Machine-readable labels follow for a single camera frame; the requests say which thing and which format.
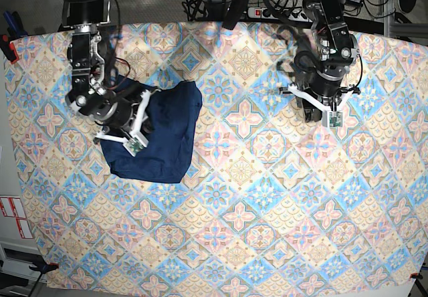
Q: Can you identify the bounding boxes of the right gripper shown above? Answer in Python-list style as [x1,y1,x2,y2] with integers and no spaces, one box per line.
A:
[96,88,161,157]

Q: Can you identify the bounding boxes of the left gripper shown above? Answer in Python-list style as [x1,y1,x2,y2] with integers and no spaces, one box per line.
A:
[279,72,360,127]

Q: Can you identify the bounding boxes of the blue long-sleeve T-shirt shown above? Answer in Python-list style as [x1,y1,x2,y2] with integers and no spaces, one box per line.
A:
[101,81,203,184]

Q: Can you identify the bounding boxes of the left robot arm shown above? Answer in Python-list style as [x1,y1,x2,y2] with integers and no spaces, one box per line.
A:
[279,0,362,128]

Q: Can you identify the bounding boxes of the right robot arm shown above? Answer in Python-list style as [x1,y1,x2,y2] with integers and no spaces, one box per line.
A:
[62,0,158,157]

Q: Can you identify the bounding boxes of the patterned tile tablecloth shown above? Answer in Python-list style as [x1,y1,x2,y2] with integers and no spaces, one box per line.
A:
[5,23,427,296]

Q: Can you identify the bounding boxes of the white power strip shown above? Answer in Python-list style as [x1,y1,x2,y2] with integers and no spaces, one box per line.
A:
[246,5,310,22]

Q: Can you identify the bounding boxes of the red white labels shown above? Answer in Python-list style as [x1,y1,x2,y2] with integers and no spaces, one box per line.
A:
[1,196,33,240]

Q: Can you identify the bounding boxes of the red black clamp top-left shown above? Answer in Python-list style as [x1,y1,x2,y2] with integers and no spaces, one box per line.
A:
[1,34,19,64]

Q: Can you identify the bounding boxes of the blue clamp bottom-left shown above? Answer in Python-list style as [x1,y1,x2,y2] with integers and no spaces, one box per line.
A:
[29,262,59,274]

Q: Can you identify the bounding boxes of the red clamp bottom-right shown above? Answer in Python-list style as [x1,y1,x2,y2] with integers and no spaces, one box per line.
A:
[410,273,423,280]

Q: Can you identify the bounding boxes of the black strap under mount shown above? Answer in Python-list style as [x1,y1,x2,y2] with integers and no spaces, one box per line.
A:
[221,0,249,31]

